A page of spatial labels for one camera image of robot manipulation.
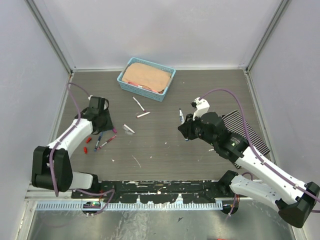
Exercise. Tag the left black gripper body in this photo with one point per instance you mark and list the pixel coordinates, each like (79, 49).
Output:
(102, 115)

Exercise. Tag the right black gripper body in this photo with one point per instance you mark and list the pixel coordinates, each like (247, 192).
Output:
(208, 137)

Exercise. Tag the white marker blue print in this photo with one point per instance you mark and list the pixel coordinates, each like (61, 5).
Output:
(181, 115)

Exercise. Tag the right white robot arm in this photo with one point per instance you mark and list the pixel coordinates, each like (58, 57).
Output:
(293, 199)

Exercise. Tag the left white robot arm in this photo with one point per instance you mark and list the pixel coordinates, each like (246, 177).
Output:
(51, 164)

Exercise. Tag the red gel pen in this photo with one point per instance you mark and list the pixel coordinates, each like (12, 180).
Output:
(105, 143)

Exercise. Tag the blue gel pen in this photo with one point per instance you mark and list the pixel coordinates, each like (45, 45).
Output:
(98, 142)

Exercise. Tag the white pen with clear cap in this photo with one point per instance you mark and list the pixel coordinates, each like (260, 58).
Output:
(128, 129)

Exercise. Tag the white pen red tip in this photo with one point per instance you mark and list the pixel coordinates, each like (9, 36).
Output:
(142, 115)

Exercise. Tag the white pen upper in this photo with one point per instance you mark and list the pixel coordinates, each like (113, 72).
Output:
(139, 104)

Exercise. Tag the black white striped cloth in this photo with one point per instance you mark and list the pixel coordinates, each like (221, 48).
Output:
(234, 124)

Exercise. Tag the blue plastic basket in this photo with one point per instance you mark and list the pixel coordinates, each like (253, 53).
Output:
(138, 89)

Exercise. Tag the peach folded towel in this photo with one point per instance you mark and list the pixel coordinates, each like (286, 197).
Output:
(148, 77)

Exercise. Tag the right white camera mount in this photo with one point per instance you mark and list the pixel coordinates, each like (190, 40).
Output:
(201, 107)

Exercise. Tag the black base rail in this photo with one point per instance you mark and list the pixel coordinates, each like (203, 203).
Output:
(166, 191)

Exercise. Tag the blue slotted cable duct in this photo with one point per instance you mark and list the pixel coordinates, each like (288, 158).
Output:
(138, 206)

